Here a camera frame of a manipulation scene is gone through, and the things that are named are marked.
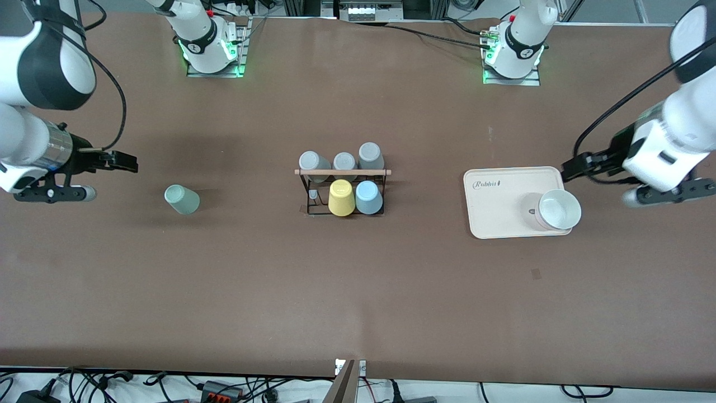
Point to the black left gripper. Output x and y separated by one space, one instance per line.
617 150

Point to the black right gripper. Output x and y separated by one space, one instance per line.
84 158

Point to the light blue cup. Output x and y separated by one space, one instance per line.
368 198

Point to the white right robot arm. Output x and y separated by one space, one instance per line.
22 140

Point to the white bowl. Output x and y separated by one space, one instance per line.
559 210

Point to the pale green cup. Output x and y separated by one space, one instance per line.
182 200

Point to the beige plastic tray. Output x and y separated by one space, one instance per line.
503 212

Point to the grey cup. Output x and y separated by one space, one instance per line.
309 160
344 161
370 154

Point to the yellow cup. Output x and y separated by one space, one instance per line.
341 198

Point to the black orange connector block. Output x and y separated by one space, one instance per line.
215 387

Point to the black power adapter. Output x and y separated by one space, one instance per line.
36 397

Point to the grey power strip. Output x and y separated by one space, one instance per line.
363 11

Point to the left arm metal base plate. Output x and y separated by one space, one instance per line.
528 83

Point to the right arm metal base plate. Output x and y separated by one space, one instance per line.
224 74

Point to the white metal bracket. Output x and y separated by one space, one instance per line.
362 367

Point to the brown camera support bar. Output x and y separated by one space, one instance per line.
342 389

